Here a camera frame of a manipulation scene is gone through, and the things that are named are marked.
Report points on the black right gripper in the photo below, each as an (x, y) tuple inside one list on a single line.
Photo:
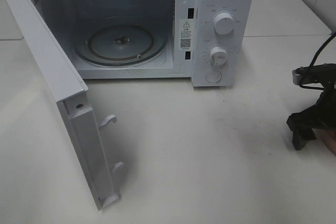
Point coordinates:
[(319, 116)]

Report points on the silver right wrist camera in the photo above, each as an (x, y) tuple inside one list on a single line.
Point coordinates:
[(312, 74)]

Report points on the white lower microwave knob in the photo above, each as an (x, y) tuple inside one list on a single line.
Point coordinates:
[(218, 56)]

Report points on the white microwave knob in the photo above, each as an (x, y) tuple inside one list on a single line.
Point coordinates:
[(218, 56), (223, 22)]

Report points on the white microwave door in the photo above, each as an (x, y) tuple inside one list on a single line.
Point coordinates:
[(69, 94)]

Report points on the pink round plate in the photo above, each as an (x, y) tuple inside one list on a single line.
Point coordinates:
[(328, 139)]

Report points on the white upper microwave knob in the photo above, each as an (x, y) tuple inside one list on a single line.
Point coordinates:
[(223, 22)]

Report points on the white round door button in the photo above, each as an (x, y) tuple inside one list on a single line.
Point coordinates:
[(214, 77)]

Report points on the white microwave oven body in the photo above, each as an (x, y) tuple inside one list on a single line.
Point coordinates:
[(187, 23)]

